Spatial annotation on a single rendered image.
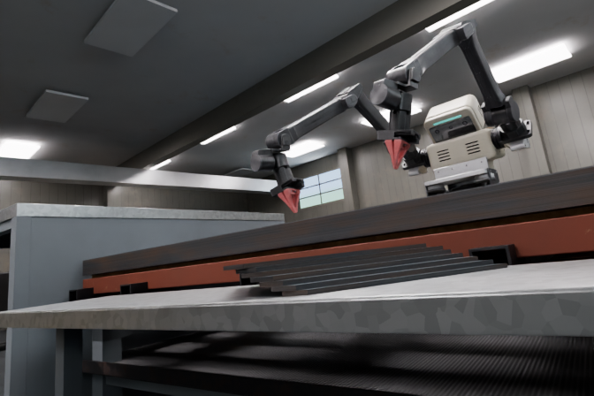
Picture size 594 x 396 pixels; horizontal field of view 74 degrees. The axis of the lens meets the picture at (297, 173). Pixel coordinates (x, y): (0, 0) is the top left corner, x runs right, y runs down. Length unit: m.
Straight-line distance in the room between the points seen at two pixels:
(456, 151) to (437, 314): 1.49
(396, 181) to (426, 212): 10.03
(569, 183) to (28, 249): 1.37
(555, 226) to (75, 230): 1.35
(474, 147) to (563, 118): 7.84
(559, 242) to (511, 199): 0.08
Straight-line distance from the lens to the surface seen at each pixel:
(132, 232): 1.62
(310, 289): 0.43
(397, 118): 1.09
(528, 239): 0.64
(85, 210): 1.54
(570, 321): 0.32
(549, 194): 0.64
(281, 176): 1.28
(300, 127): 1.37
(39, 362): 1.49
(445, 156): 1.82
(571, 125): 9.53
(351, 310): 0.37
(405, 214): 0.68
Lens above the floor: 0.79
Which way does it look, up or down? 12 degrees up
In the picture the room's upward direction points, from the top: 7 degrees counter-clockwise
